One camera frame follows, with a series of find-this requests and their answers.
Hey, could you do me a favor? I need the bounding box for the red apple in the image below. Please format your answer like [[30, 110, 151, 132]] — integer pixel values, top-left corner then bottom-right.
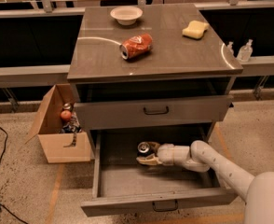
[[60, 110, 72, 121]]

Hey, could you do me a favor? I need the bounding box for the cardboard box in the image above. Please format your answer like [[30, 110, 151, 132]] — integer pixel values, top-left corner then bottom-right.
[[26, 84, 93, 163]]

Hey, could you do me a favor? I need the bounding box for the clear sanitizer bottle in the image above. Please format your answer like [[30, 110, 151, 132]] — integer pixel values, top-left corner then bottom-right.
[[237, 39, 253, 62]]

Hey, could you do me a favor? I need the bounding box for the small clear bottle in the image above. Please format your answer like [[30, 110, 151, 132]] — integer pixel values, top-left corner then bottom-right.
[[227, 41, 234, 54]]

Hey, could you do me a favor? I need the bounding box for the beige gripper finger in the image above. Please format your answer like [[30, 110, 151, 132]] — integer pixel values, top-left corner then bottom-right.
[[149, 142, 160, 153], [136, 154, 161, 166]]

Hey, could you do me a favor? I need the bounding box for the grey drawer cabinet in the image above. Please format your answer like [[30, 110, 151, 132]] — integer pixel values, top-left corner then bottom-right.
[[66, 3, 244, 161]]

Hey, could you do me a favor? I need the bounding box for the closed top drawer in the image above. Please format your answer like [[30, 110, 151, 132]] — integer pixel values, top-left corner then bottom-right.
[[75, 95, 232, 130]]

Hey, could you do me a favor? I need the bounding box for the blue pepsi can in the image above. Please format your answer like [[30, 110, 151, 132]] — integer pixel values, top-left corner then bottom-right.
[[137, 142, 152, 157]]

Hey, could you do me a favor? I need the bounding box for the yellow sponge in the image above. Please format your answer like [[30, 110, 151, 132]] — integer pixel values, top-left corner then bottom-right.
[[182, 21, 210, 39]]

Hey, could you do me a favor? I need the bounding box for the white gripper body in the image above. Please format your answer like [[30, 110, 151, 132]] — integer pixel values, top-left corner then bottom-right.
[[157, 144, 174, 166]]

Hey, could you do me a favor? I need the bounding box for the open middle drawer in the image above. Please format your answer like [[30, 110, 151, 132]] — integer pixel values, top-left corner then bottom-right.
[[81, 124, 236, 217]]

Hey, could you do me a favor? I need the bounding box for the white bowl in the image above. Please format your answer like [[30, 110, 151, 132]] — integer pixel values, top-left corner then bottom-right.
[[110, 6, 143, 26]]

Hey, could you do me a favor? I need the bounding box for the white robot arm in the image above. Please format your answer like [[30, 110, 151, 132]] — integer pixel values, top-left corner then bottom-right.
[[136, 140, 274, 224]]

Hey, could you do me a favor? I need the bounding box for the crushed orange soda can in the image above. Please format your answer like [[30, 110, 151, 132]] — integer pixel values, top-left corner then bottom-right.
[[119, 34, 153, 60]]

